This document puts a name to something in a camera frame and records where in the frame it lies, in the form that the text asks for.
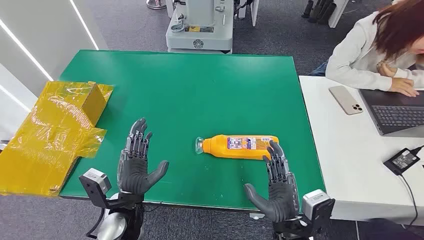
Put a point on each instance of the person's left hand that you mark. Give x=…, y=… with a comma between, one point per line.
x=386, y=69

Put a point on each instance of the orange plastic bottle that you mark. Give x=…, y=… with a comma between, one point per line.
x=218, y=147

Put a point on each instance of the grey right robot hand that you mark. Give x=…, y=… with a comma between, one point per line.
x=281, y=202

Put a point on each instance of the black cylindrical legs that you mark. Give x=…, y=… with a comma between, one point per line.
x=318, y=11

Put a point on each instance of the dark grey laptop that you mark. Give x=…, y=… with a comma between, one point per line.
x=394, y=114

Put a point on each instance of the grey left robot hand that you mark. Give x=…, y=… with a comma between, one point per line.
x=134, y=172

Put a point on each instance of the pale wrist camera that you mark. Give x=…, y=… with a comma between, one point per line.
x=96, y=180
x=316, y=203

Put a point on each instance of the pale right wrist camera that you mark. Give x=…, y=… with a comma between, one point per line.
x=316, y=203

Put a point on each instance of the grey robot base machine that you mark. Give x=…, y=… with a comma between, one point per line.
x=200, y=33

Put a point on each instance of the white desk side panel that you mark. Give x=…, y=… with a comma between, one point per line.
x=338, y=13

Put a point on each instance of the metal table foot plate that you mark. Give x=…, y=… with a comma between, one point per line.
x=256, y=216

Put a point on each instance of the black power adapter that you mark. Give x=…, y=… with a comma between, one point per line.
x=402, y=161

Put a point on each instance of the person's right hand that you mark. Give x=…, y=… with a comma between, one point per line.
x=403, y=86

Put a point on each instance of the beige smartphone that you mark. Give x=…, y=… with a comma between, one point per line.
x=346, y=100

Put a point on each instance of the yellow taped cardboard box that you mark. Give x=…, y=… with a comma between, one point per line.
x=46, y=142

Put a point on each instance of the person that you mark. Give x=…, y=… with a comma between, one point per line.
x=354, y=53

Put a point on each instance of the chrome stand base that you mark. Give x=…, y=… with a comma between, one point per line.
x=155, y=4

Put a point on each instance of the white desk legs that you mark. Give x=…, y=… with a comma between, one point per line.
x=253, y=11

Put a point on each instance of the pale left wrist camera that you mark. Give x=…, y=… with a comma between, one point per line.
x=96, y=180

